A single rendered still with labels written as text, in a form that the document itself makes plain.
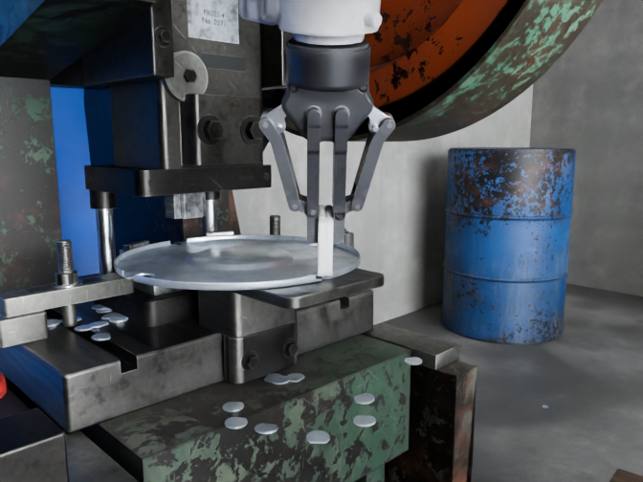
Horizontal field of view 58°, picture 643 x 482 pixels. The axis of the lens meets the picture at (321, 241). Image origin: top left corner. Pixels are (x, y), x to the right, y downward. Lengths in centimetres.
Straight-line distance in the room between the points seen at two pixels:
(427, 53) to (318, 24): 45
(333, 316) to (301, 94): 37
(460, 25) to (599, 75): 312
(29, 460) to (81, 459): 10
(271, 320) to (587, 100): 347
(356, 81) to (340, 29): 5
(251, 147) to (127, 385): 31
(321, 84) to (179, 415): 36
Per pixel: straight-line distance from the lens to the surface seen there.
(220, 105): 70
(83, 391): 63
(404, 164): 301
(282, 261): 68
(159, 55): 66
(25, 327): 72
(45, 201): 92
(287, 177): 57
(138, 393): 66
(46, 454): 51
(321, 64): 51
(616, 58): 397
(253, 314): 67
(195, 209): 79
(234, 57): 76
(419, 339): 86
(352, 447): 77
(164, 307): 73
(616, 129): 394
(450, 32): 91
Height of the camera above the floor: 93
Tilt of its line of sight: 10 degrees down
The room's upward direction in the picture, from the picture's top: straight up
